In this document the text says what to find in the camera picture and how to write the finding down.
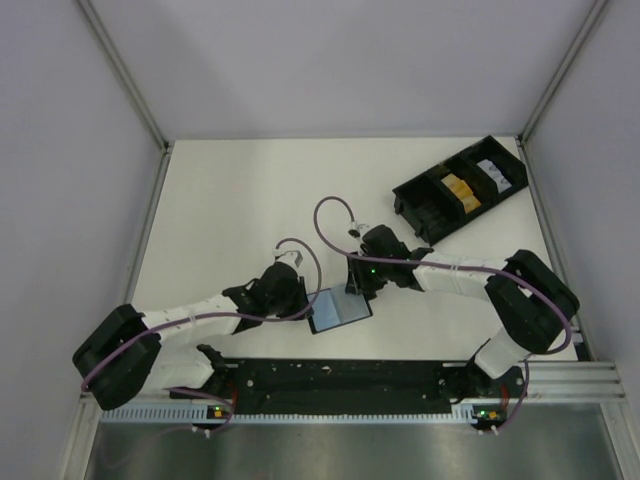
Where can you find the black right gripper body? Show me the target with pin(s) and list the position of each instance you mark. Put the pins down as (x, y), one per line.
(357, 275)

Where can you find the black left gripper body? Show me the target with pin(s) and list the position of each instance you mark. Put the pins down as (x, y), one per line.
(301, 301)

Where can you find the black leather card holder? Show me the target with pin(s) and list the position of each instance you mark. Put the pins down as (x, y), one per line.
(335, 307)

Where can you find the gold card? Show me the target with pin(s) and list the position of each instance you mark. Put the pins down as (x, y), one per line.
(452, 182)
(466, 192)
(470, 203)

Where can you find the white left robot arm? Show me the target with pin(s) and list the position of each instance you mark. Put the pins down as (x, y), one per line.
(133, 352)

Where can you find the stack of black cards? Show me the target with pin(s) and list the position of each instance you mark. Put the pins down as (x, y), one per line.
(431, 216)

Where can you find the upper silver card in bin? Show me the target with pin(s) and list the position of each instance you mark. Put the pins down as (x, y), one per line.
(490, 168)

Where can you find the silver card in bin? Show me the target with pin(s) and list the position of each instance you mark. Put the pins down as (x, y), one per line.
(501, 182)
(490, 168)

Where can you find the lower silver card in bin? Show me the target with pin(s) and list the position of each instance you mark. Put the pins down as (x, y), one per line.
(501, 182)

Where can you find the black left storage bin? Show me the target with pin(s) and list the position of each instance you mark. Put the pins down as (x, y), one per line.
(410, 194)

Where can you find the black storage bin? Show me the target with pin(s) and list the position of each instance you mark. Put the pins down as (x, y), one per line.
(410, 194)
(511, 167)

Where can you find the black right storage bin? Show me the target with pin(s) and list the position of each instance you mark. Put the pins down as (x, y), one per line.
(511, 167)

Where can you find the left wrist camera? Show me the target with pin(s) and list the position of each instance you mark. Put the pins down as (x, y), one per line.
(291, 258)

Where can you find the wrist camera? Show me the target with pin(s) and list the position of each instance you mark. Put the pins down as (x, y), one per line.
(291, 258)
(358, 230)

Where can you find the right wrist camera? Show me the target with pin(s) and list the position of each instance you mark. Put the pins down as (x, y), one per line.
(358, 230)

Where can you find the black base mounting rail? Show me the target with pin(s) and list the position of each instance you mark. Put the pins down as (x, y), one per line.
(270, 386)

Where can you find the left aluminium frame post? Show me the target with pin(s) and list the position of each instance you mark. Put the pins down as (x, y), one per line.
(121, 72)

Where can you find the white slotted cable duct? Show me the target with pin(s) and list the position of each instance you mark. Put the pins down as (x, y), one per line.
(200, 413)

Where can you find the front aluminium frame rail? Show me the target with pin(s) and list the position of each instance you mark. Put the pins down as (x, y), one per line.
(589, 381)

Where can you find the aluminium corner frame post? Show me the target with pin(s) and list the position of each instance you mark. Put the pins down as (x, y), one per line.
(589, 25)

